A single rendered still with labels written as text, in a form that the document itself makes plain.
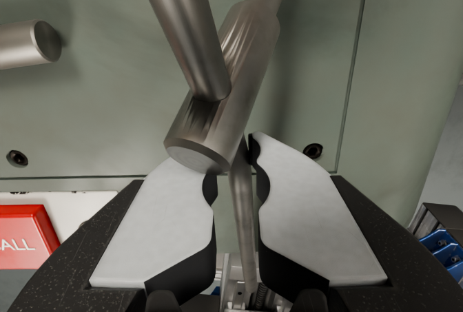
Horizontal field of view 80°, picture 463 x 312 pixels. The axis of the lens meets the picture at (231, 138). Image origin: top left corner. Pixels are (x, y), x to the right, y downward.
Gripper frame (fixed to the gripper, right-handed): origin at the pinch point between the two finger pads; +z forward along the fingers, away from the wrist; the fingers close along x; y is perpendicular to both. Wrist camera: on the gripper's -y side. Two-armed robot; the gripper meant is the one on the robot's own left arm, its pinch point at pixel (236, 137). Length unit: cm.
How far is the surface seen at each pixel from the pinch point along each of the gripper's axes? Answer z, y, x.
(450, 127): 130, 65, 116
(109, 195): 4.6, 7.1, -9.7
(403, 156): 4.9, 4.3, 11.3
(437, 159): 129, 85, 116
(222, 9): 4.9, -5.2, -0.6
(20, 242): 3.5, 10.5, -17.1
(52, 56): 3.6, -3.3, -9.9
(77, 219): 4.6, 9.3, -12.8
